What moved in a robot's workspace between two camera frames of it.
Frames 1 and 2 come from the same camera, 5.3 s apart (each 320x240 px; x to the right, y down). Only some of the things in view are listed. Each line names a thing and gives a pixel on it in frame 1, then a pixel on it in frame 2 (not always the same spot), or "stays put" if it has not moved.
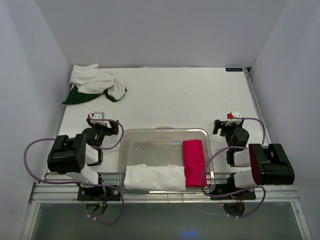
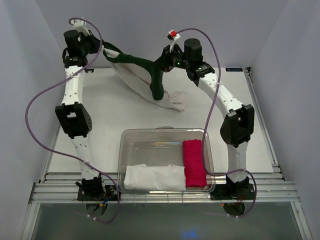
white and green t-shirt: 91,82 -> 147,76
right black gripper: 222,124 -> 166,56
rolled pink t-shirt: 193,162 stays put
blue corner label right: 234,69 stays put
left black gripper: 110,131 -> 95,41
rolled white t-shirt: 143,177 stays put
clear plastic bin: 161,145 stays put
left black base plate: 98,193 stays put
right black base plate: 218,189 stays put
